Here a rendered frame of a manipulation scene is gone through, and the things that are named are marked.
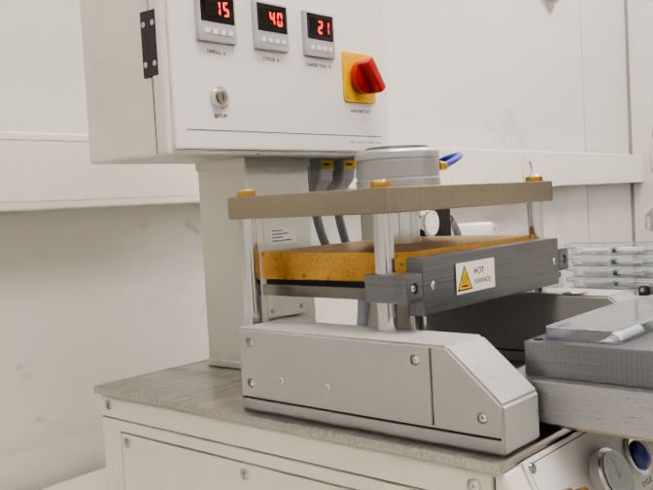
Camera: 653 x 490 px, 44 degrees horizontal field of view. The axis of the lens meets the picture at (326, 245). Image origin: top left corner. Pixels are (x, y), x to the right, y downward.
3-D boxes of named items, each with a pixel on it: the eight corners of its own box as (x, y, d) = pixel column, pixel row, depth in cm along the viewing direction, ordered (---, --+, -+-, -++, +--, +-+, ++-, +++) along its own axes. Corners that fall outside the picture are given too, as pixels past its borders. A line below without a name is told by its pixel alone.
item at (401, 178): (188, 297, 77) (179, 158, 77) (386, 265, 100) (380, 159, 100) (395, 307, 61) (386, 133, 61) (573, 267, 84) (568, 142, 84)
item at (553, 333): (621, 365, 55) (620, 332, 54) (543, 358, 58) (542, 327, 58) (707, 324, 68) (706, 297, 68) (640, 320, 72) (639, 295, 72)
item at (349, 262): (262, 295, 75) (257, 192, 75) (403, 271, 92) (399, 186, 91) (416, 302, 64) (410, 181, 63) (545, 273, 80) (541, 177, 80)
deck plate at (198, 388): (93, 393, 82) (92, 383, 82) (323, 337, 108) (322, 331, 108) (499, 475, 52) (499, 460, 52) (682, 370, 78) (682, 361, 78)
